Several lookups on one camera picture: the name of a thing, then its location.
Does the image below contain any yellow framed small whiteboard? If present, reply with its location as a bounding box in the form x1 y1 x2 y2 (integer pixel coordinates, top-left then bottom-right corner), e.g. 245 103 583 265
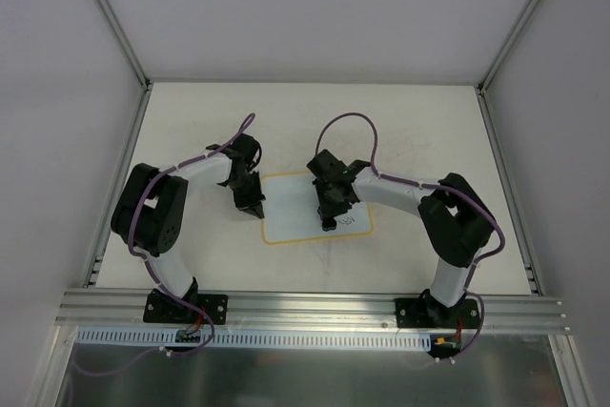
261 172 374 245

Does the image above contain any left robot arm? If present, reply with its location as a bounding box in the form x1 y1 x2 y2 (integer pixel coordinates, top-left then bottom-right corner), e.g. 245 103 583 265
111 133 265 324

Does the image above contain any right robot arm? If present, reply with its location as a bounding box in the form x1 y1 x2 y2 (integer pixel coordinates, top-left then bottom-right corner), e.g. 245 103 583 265
307 150 505 329

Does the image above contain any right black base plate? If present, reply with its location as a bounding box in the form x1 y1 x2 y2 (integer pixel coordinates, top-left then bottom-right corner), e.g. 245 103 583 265
394 297 481 330

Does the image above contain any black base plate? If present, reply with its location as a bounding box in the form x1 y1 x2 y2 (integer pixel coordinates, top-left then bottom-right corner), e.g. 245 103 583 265
394 297 481 330
143 289 229 325

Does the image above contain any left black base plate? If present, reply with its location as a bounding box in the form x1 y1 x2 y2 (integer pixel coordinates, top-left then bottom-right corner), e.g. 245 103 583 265
143 289 229 325

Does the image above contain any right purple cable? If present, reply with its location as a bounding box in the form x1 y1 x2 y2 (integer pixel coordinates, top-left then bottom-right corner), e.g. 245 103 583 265
315 112 506 365

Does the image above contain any white slotted cable duct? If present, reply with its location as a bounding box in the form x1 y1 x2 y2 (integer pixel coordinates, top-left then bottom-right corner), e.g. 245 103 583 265
75 327 432 353

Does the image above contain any aluminium mounting rail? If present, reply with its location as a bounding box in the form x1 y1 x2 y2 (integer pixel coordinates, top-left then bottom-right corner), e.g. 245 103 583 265
54 288 572 335

